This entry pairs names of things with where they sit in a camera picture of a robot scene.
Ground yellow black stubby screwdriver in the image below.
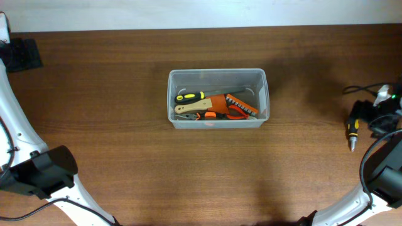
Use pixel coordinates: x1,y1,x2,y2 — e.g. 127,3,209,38
347,117,359,152

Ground small red side cutters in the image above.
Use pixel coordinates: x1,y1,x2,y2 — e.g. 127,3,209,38
226,105,257,120

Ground orange screwdriver bit holder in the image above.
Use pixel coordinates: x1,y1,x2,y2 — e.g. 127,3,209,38
225,94,258,116

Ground clear plastic container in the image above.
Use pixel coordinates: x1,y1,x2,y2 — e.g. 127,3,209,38
167,68,269,129

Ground orange scraper wooden handle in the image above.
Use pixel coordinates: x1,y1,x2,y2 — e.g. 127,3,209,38
174,94,229,114

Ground yellow black handled file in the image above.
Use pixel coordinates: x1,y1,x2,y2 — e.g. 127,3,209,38
175,87,246,104

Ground orange black needle-nose pliers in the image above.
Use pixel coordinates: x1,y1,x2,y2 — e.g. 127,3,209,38
175,111,225,121

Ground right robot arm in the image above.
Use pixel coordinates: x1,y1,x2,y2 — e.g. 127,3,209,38
297,82,401,226

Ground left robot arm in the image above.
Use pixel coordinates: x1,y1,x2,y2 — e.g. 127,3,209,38
1,13,119,226

